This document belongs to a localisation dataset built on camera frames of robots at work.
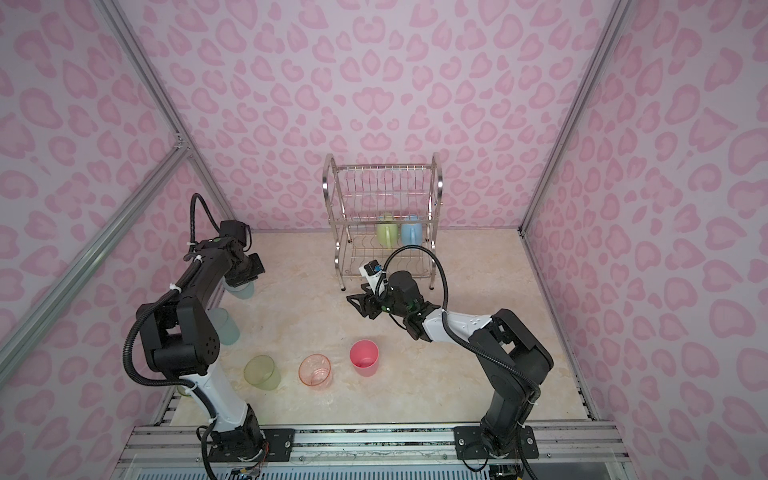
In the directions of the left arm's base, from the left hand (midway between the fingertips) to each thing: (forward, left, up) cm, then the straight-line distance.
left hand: (254, 269), depth 93 cm
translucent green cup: (-40, -5, +18) cm, 44 cm away
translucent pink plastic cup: (-28, -20, -12) cm, 36 cm away
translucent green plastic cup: (-29, -7, -7) cm, 30 cm away
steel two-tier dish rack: (+26, -40, -1) cm, 48 cm away
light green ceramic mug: (+15, -41, -2) cm, 44 cm away
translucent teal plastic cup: (-7, +1, -1) cm, 7 cm away
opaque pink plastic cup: (-24, -34, -10) cm, 43 cm away
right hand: (-10, -33, +3) cm, 34 cm away
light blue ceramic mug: (+15, -49, -1) cm, 51 cm away
